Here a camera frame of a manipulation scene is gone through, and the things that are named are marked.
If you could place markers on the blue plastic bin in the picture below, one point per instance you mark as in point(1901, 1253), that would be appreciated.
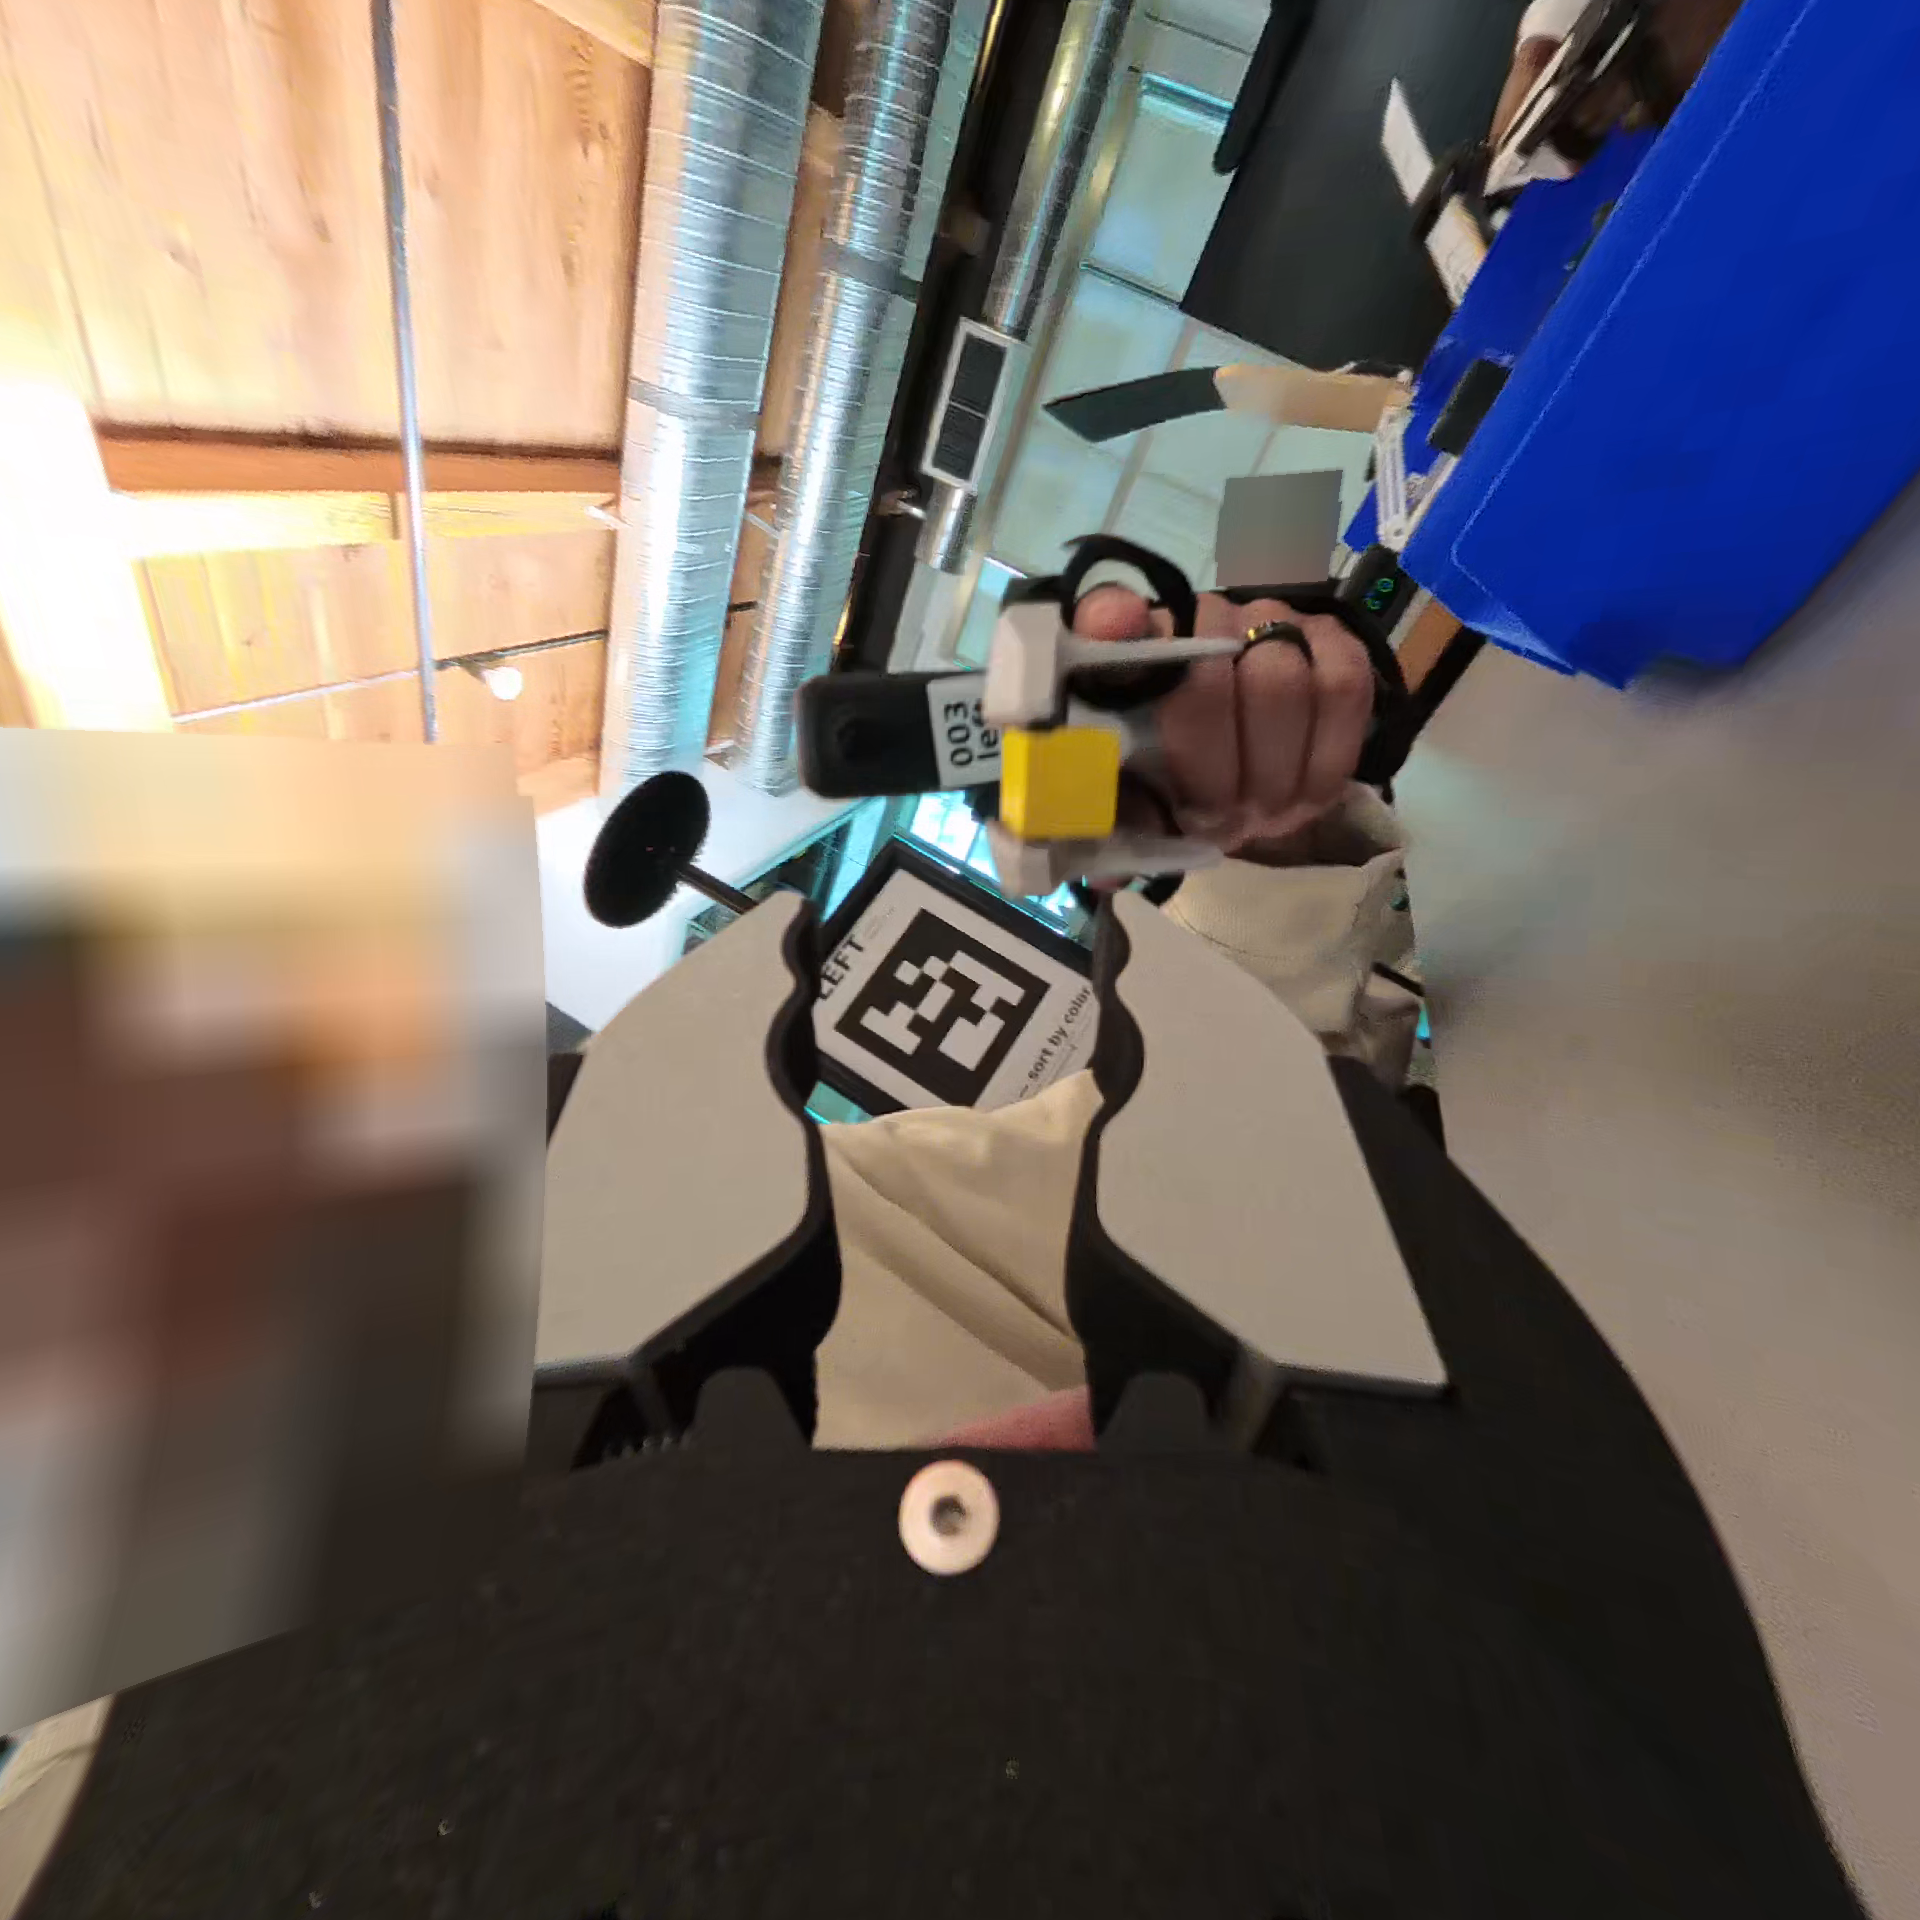
point(1724, 375)
point(1531, 240)

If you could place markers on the yellow wooden cube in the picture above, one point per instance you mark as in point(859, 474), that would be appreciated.
point(1059, 780)

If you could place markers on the large black screen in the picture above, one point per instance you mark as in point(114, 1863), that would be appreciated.
point(1321, 181)

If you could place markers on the wooden board stand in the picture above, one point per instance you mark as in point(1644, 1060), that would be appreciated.
point(1307, 395)

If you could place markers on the person's left forearm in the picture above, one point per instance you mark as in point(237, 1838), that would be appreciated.
point(1307, 931)

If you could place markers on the black device with green light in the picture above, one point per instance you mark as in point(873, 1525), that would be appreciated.
point(1381, 594)

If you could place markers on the black disc on rod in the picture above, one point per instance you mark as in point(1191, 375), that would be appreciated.
point(646, 850)

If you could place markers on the silver ventilation duct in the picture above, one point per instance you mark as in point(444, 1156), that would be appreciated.
point(692, 375)
point(857, 375)

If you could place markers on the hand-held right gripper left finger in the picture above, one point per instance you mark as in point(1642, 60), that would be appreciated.
point(692, 1202)

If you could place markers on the hanging ceiling sign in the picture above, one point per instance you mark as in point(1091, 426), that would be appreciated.
point(969, 406)

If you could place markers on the thin steel ceiling rod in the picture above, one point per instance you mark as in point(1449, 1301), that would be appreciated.
point(407, 375)

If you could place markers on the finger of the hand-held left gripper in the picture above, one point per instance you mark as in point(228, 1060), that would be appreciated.
point(1027, 661)
point(1109, 859)

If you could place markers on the white printed paper strip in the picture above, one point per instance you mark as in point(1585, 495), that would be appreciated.
point(1411, 142)

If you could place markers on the steel ceiling pipe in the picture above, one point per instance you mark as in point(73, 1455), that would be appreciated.
point(1036, 226)

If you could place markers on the person's left hand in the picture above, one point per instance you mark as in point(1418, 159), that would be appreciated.
point(1277, 735)

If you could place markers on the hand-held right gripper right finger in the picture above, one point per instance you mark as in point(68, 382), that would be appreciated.
point(1261, 1202)

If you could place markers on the printed marker sign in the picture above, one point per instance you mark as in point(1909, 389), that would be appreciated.
point(946, 997)

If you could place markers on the round ceiling lamp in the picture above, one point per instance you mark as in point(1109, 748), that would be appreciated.
point(505, 682)

